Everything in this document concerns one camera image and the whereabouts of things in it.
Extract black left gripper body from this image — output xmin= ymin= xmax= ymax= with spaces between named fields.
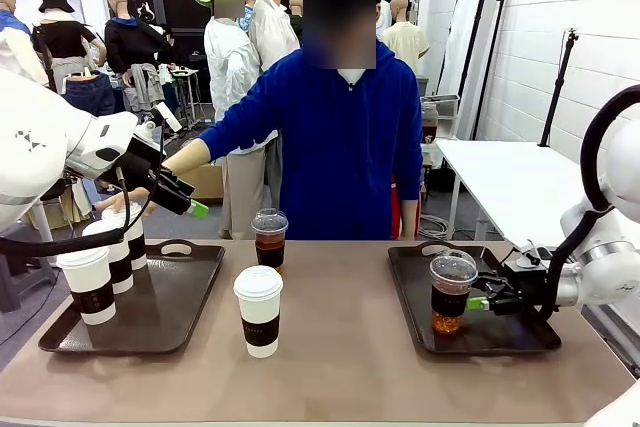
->
xmin=122 ymin=135 xmax=176 ymax=203

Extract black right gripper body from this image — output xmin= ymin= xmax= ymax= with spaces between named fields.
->
xmin=502 ymin=261 xmax=550 ymax=316

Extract clear plastic iced tea cup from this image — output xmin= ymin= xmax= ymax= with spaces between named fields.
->
xmin=250 ymin=208 xmax=290 ymax=276
xmin=428 ymin=249 xmax=479 ymax=336

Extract white paper cup black sleeve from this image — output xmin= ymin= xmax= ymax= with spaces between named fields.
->
xmin=56 ymin=246 xmax=117 ymax=326
xmin=102 ymin=204 xmax=149 ymax=272
xmin=233 ymin=265 xmax=285 ymax=359
xmin=82 ymin=220 xmax=135 ymax=296

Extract person's right forearm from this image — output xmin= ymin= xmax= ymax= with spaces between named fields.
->
xmin=160 ymin=138 xmax=214 ymax=173

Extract person's left forearm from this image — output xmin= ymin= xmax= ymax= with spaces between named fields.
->
xmin=399 ymin=199 xmax=424 ymax=241

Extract dark grey serving tray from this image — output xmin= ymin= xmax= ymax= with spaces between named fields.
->
xmin=387 ymin=241 xmax=562 ymax=356
xmin=38 ymin=239 xmax=226 ymax=354

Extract person's right hand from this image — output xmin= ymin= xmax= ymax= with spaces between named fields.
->
xmin=94 ymin=188 xmax=158 ymax=217

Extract cardboard box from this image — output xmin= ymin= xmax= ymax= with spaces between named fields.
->
xmin=185 ymin=163 xmax=225 ymax=204

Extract white folding table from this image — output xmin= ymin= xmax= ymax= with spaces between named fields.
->
xmin=434 ymin=139 xmax=601 ymax=249

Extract mannequin in black top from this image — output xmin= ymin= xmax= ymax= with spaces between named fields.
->
xmin=103 ymin=0 xmax=171 ymax=113

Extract red box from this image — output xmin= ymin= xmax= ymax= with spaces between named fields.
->
xmin=389 ymin=175 xmax=407 ymax=239

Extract person with green checkered hat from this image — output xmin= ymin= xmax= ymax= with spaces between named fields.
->
xmin=192 ymin=0 xmax=266 ymax=241

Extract mannequin with black hat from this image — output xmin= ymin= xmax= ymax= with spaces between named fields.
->
xmin=32 ymin=0 xmax=109 ymax=94

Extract person in blue hoodie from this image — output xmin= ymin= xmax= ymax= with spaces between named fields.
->
xmin=199 ymin=0 xmax=426 ymax=242

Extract mannequin in blue white jacket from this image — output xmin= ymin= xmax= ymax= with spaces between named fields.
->
xmin=0 ymin=0 xmax=50 ymax=87

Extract grey metal cart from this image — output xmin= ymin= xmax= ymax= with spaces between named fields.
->
xmin=421 ymin=93 xmax=461 ymax=142

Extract bald mannequin in white shirt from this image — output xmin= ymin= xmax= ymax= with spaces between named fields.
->
xmin=247 ymin=0 xmax=302 ymax=73

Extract black tripod stand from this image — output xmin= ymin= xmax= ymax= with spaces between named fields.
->
xmin=538 ymin=28 xmax=581 ymax=148

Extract mannequin in yellow shirt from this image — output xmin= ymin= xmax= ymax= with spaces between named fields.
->
xmin=381 ymin=0 xmax=431 ymax=79

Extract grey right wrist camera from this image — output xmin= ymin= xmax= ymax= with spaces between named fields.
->
xmin=513 ymin=243 xmax=552 ymax=269

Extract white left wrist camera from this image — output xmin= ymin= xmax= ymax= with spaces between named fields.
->
xmin=148 ymin=101 xmax=184 ymax=134

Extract grey floor cables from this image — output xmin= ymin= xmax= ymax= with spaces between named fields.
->
xmin=418 ymin=213 xmax=457 ymax=241

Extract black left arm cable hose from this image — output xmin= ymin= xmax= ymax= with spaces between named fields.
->
xmin=0 ymin=166 xmax=132 ymax=256

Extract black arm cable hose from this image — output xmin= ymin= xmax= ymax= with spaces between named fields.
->
xmin=0 ymin=166 xmax=132 ymax=256
xmin=532 ymin=85 xmax=640 ymax=323

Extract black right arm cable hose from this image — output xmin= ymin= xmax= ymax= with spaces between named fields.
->
xmin=532 ymin=85 xmax=640 ymax=323

